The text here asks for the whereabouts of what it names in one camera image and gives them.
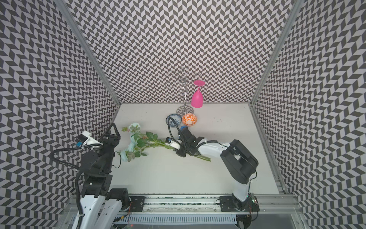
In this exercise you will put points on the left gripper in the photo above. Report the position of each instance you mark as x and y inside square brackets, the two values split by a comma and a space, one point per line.
[107, 134]

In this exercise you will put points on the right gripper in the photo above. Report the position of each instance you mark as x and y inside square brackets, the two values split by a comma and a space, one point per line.
[180, 152]

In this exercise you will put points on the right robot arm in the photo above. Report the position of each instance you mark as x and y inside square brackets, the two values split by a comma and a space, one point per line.
[238, 160]

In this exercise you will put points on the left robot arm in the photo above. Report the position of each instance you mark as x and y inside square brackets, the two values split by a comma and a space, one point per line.
[98, 205]

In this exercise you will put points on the orange patterned bowl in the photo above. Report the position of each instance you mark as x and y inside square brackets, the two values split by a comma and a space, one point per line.
[189, 119]

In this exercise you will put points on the blue patterned bowl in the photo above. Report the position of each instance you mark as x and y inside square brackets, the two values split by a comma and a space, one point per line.
[173, 120]

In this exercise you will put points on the pink plastic wine glass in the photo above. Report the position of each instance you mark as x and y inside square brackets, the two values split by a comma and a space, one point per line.
[197, 98]

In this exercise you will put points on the chrome glass holder stand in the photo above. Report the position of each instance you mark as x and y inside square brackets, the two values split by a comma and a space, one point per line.
[184, 83]

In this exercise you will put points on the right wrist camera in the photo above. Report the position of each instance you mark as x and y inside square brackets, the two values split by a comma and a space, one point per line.
[172, 143]

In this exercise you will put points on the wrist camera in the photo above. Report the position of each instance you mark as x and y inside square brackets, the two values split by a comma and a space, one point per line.
[86, 139]
[172, 143]

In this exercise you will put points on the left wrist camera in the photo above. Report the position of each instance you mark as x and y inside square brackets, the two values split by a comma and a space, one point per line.
[86, 139]

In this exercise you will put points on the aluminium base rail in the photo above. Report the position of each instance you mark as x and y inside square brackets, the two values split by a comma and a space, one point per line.
[281, 210]

